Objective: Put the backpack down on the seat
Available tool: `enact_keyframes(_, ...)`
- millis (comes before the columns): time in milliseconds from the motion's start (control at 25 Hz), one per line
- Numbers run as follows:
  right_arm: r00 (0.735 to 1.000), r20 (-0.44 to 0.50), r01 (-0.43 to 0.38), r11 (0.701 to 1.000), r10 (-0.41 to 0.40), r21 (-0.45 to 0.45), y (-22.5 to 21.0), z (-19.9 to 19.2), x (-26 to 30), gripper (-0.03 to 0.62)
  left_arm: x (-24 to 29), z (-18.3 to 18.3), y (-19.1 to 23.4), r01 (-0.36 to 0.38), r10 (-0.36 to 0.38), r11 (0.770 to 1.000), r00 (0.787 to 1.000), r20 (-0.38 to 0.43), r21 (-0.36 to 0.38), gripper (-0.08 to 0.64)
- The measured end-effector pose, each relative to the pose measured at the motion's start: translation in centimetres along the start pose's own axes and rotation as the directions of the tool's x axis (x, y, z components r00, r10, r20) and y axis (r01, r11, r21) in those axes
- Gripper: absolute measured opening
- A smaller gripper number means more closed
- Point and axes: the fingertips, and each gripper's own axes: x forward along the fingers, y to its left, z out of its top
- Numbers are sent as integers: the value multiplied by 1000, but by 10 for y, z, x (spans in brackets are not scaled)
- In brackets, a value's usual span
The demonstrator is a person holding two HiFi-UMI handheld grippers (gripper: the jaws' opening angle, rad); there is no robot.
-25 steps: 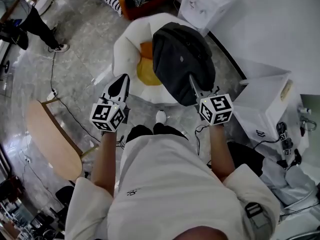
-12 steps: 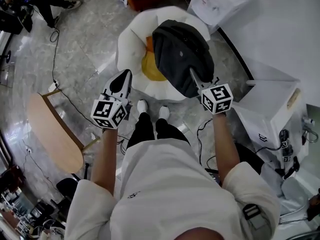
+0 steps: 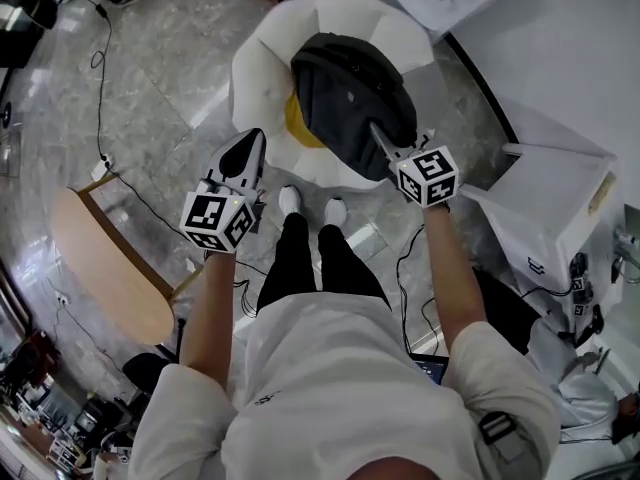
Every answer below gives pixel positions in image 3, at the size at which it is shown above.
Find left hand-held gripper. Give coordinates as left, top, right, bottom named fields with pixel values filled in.
left=179, top=128, right=268, bottom=255

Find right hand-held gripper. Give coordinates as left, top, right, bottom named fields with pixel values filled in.
left=369, top=121, right=461, bottom=211

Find dark grey backpack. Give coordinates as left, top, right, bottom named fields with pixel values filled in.
left=290, top=32, right=419, bottom=183

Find white flower-shaped seat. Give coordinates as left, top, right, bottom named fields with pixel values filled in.
left=230, top=0, right=436, bottom=190

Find person's right forearm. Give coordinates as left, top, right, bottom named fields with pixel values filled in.
left=422, top=204, right=490, bottom=365

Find person's left forearm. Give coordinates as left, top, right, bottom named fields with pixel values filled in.
left=178, top=249, right=239, bottom=395

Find person's left white shoe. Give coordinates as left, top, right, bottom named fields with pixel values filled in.
left=278, top=184, right=303, bottom=217

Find person's white shoe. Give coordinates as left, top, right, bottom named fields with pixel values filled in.
left=278, top=184, right=303, bottom=217
left=323, top=196, right=349, bottom=227

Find person's right white shoe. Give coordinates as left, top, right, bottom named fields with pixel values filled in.
left=323, top=196, right=349, bottom=227

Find person's black trousers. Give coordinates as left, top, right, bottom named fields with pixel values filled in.
left=255, top=212, right=393, bottom=315

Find white power strip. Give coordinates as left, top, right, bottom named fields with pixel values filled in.
left=90, top=153, right=114, bottom=182

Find white cabinet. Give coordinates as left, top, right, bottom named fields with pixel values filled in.
left=458, top=142, right=623, bottom=330

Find oval wooden table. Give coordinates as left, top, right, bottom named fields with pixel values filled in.
left=49, top=176, right=205, bottom=347

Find dark laptop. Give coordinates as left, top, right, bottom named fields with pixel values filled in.
left=409, top=352, right=449, bottom=386

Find black chair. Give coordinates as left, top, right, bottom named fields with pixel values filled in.
left=121, top=351, right=172, bottom=395

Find person's white shirt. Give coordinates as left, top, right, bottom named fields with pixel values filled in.
left=127, top=290, right=562, bottom=480

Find long black floor cable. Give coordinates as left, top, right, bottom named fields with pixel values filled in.
left=59, top=0, right=268, bottom=275

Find black arm strap buckle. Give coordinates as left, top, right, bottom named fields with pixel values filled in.
left=477, top=410, right=519, bottom=447

